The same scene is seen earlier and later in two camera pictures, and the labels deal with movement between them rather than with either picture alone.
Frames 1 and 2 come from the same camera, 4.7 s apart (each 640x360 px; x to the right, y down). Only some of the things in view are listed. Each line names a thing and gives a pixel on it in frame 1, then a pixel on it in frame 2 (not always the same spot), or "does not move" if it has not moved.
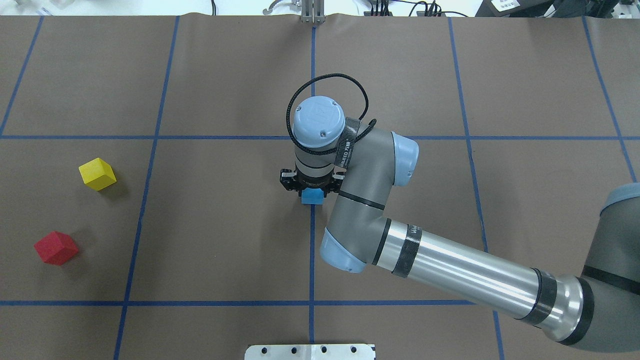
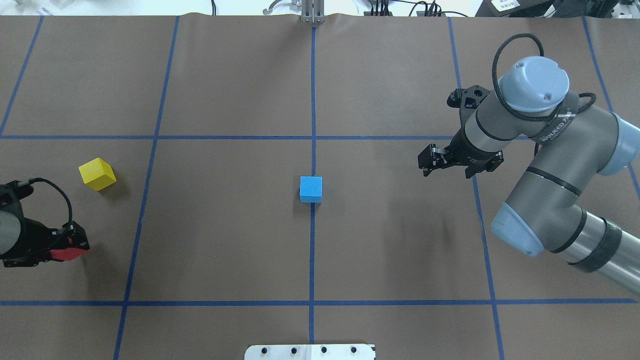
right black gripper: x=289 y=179 to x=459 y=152
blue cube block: x=312 y=196 does not move
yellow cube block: x=97 y=174 does not move
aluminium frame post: x=313 y=11 does not move
